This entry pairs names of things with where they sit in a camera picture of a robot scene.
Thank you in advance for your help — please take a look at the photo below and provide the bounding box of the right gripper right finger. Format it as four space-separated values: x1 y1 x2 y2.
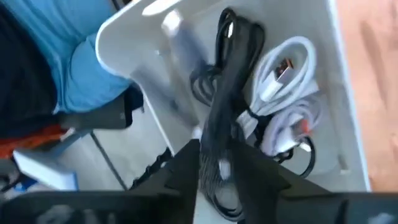
231 145 331 224

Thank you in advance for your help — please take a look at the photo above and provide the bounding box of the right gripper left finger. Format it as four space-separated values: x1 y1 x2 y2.
129 139 201 224

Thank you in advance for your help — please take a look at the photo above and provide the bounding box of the white USB cable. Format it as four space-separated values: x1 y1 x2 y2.
260 93 324 156
238 35 321 139

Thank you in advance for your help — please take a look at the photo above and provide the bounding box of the dark chair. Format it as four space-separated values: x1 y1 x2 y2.
55 83 146 191

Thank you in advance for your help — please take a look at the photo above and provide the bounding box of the grey plastic tray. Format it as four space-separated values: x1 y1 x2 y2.
95 0 373 224

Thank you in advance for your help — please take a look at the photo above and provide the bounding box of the white and blue box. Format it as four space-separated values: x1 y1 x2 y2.
12 148 79 191

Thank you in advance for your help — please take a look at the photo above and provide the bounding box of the person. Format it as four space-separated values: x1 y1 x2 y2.
0 0 144 139

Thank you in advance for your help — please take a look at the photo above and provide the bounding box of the orange fabric item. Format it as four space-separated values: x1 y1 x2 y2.
0 124 75 159

